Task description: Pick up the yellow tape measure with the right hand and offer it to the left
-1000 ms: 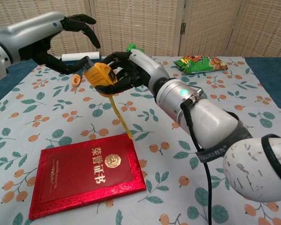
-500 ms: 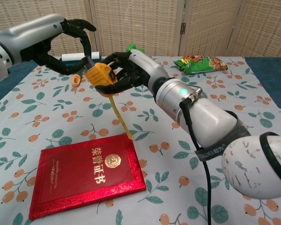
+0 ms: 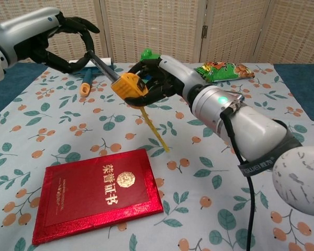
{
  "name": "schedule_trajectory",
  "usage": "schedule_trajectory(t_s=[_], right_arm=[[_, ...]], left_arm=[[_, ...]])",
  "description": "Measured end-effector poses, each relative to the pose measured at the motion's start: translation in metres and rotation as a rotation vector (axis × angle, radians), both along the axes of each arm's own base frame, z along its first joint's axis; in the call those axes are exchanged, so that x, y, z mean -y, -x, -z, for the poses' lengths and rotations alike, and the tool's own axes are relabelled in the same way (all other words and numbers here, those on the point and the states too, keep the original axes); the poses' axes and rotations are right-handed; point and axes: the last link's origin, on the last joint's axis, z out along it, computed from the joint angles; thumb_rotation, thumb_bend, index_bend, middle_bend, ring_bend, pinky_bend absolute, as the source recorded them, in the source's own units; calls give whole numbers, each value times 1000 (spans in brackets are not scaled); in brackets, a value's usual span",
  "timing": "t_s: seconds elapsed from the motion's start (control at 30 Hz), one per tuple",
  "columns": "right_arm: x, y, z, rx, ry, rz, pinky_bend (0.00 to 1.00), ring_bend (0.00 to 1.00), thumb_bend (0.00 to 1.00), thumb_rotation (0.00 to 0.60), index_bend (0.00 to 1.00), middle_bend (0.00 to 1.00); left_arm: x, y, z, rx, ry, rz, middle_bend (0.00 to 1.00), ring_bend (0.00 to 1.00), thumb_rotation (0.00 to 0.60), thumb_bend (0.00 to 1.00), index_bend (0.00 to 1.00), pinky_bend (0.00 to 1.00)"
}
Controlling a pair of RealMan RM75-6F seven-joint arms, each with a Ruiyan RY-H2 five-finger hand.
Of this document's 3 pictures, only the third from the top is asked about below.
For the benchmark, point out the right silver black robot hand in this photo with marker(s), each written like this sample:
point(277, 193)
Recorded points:
point(178, 75)

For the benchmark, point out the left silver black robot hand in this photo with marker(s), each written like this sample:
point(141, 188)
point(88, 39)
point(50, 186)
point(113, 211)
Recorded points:
point(28, 28)

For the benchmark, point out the yellow tape measure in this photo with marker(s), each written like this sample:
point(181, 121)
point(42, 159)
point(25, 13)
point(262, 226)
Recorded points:
point(127, 86)

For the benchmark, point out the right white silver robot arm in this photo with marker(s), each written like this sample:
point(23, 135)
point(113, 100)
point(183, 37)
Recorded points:
point(256, 130)

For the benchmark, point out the green blue toy block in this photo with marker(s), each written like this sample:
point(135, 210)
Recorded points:
point(147, 55)

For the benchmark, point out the green orange snack bag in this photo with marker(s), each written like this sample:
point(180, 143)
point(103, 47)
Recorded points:
point(225, 72)

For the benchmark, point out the bamboo folding screen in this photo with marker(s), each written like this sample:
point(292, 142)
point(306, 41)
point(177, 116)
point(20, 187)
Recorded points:
point(157, 26)

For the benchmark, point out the teal white lint roller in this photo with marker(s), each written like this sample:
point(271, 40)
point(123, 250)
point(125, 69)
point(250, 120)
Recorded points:
point(87, 83)

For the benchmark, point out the floral print tablecloth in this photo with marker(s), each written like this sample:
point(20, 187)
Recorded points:
point(68, 125)

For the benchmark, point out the red certificate book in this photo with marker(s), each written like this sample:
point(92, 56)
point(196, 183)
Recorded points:
point(94, 193)

